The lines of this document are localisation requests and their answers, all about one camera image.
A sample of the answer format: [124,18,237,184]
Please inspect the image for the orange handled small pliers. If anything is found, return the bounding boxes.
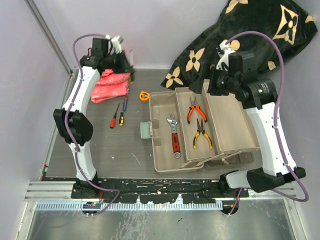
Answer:
[186,95,208,125]

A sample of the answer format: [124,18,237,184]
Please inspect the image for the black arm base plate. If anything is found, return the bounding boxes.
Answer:
[71,178,239,204]

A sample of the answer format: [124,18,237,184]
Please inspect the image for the grey green toolbox latch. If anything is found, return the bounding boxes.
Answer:
[140,121,153,139]

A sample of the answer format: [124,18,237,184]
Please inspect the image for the aluminium frame rail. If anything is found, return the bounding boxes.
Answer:
[23,181,298,201]

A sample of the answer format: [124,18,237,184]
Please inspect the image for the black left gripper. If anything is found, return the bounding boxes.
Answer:
[104,49,136,75]

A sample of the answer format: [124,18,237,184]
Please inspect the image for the yellow tape measure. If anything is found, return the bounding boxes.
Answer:
[139,91,150,102]

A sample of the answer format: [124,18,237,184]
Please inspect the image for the blue handled screwdriver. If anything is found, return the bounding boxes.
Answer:
[122,94,129,112]

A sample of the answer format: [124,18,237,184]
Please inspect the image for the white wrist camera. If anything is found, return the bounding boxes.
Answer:
[215,40,236,71]
[105,34,124,55]

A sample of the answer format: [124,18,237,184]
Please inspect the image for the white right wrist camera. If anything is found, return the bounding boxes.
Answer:
[215,40,236,71]

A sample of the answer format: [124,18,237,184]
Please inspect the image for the red black screwdriver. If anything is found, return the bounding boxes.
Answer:
[109,104,120,129]

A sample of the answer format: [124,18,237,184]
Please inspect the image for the vertical aluminium corner post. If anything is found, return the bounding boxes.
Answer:
[24,0,76,75]

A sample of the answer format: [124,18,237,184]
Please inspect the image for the yellow black screwdriver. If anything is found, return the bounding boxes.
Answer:
[128,73,135,84]
[118,111,125,126]

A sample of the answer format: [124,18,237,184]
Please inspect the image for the white slotted cable duct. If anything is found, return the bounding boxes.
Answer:
[35,200,223,211]

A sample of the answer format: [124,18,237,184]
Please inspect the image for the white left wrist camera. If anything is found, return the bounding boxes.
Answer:
[105,34,124,55]

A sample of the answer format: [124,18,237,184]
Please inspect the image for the translucent brown plastic toolbox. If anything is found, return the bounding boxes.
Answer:
[149,82,260,174]

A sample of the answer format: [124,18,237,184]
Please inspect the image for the pink printed cloth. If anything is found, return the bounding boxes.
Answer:
[90,69,131,104]

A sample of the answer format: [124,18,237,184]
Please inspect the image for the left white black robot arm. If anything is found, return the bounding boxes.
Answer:
[53,33,135,198]

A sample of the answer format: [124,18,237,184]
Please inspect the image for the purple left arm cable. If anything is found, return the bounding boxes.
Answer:
[65,33,121,217]

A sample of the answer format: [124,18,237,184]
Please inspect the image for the orange handled adjustable wrench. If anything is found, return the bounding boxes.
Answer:
[166,113,181,159]

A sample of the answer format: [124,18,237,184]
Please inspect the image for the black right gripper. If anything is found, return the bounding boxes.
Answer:
[188,62,239,96]

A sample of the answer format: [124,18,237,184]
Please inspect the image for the black floral plush blanket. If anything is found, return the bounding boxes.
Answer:
[160,0,319,89]

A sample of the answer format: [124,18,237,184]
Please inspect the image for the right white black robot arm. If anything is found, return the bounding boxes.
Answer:
[197,63,307,197]

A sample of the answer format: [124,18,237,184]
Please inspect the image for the yellow handled long nose pliers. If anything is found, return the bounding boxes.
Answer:
[192,117,213,150]

